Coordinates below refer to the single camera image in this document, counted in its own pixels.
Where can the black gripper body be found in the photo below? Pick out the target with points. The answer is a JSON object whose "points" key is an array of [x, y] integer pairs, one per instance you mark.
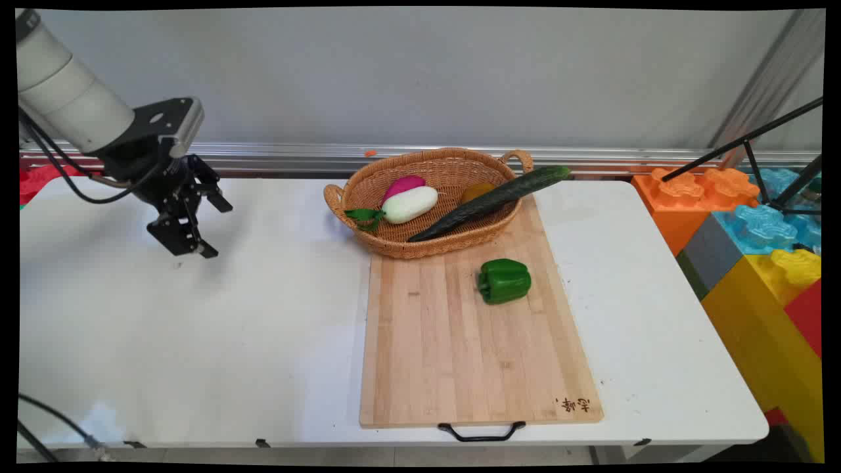
{"points": [[141, 167]]}

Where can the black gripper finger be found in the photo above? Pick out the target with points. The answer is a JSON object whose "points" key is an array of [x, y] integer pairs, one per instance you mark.
{"points": [[207, 187], [177, 236]]}

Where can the dark green toy cucumber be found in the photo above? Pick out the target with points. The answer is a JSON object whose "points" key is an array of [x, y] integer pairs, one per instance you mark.
{"points": [[493, 200]]}

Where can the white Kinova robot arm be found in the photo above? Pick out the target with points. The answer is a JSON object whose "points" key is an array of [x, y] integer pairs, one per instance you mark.
{"points": [[62, 89]]}

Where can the white pink toy radish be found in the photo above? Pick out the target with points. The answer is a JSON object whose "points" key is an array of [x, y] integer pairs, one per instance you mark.
{"points": [[404, 200]]}

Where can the woven wicker basket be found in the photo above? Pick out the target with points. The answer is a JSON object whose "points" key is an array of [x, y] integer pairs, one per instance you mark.
{"points": [[453, 177]]}

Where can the brown toy potato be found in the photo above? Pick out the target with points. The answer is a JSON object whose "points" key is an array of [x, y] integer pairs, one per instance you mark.
{"points": [[474, 191]]}

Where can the green toy bell pepper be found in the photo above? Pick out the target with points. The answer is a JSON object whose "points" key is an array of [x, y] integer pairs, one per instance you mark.
{"points": [[504, 281]]}

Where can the orange giant building block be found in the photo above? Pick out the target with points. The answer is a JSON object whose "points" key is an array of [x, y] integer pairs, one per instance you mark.
{"points": [[683, 197]]}

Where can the grey giant building block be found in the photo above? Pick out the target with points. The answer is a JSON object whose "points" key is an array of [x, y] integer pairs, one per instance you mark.
{"points": [[709, 256]]}

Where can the blue giant building block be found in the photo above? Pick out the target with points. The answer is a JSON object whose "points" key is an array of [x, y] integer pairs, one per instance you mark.
{"points": [[762, 226]]}

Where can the black tripod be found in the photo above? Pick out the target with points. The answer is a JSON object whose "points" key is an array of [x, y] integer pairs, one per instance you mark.
{"points": [[775, 171]]}

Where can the yellow giant building block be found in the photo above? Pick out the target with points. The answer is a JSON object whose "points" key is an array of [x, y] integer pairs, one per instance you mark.
{"points": [[769, 328]]}

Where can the red giant building block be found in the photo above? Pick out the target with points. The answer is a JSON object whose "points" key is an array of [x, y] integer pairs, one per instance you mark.
{"points": [[807, 315]]}

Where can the aluminium rail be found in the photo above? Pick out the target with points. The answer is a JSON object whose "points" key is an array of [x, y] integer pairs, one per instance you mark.
{"points": [[263, 157]]}

